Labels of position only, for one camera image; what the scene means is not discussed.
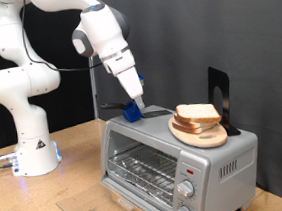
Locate black backdrop cloth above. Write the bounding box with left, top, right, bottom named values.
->
left=0, top=0, right=98, bottom=152

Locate silver toaster oven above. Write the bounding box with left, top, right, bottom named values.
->
left=94, top=95, right=266, bottom=211

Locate dark grey backdrop cloth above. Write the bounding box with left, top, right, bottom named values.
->
left=87, top=0, right=282, bottom=211

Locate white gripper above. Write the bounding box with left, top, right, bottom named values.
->
left=99, top=44, right=146, bottom=114

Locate black spatula with blue block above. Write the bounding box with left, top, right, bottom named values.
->
left=100, top=96, right=173, bottom=126

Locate black metal bookend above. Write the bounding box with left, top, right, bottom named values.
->
left=205, top=63, right=242, bottom=139

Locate vertical metal pole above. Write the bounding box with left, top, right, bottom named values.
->
left=87, top=56, right=101, bottom=120

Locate round wooden cutting board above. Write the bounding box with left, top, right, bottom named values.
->
left=167, top=110, right=230, bottom=152

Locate wire oven rack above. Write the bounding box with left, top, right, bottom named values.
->
left=105, top=140, right=183, bottom=211

